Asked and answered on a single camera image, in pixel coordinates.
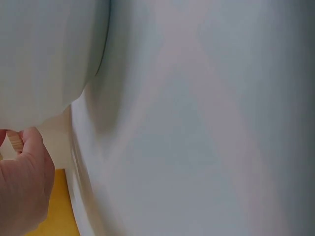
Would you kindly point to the person's left hand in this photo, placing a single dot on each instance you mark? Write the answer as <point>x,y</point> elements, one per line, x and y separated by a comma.
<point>22,186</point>

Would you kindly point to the person's left thumb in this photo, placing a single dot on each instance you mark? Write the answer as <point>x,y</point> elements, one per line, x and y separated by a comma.
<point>33,142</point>

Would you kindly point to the person's left fingers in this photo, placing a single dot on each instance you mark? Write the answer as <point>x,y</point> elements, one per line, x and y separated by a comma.
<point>2,136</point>

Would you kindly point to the small wooden block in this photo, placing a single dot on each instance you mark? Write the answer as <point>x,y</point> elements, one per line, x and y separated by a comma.
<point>15,142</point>

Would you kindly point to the yellow mat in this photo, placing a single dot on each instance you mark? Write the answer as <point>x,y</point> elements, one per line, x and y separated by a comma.
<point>60,209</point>

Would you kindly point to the white rounded container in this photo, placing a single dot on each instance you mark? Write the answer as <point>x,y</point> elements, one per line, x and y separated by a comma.
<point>46,54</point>

